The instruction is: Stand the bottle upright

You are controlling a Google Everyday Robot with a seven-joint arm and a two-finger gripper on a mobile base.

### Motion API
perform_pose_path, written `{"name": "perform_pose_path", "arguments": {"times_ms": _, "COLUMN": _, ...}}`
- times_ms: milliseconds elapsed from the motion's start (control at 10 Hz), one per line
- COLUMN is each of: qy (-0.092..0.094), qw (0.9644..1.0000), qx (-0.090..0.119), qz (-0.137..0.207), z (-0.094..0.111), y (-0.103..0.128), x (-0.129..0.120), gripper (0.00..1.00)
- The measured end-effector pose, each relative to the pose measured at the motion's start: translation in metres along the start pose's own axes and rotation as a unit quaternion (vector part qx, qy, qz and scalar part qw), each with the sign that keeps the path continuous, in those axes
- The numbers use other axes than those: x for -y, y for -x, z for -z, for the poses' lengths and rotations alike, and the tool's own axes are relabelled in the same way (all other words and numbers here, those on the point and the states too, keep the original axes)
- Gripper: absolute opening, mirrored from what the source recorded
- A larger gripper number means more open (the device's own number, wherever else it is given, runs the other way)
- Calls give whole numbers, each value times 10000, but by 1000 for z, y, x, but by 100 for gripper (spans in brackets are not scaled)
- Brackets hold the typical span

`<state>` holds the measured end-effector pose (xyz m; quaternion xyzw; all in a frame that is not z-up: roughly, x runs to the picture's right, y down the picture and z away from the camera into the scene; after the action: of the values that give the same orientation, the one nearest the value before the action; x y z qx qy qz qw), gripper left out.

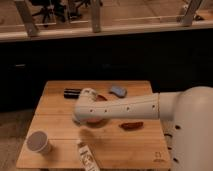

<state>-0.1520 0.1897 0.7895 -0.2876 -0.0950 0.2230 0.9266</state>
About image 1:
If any white labelled bottle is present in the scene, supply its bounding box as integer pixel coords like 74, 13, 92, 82
77, 141, 100, 171

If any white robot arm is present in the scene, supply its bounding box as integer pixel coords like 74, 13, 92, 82
74, 86, 213, 171

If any blue sponge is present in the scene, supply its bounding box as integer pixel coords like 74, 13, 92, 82
109, 86, 127, 98

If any orange bowl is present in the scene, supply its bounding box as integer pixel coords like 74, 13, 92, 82
87, 95, 107, 124

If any black cylinder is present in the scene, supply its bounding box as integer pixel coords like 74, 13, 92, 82
64, 88, 81, 99

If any brown sausage-shaped object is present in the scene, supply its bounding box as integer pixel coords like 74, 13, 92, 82
119, 122, 143, 130

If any white paper cup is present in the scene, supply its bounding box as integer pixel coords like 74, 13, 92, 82
26, 131, 51, 155

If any black office chair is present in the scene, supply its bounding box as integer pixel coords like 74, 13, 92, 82
29, 0, 79, 23

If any middle grey metal post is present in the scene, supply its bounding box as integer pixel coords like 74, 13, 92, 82
91, 0, 101, 33

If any grey metal post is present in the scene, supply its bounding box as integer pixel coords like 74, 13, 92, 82
14, 0, 38, 37
91, 0, 101, 33
181, 0, 202, 27

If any right grey metal post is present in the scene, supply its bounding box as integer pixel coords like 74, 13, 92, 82
181, 0, 202, 27

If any left grey metal post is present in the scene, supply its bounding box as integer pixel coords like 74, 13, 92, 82
14, 0, 38, 37

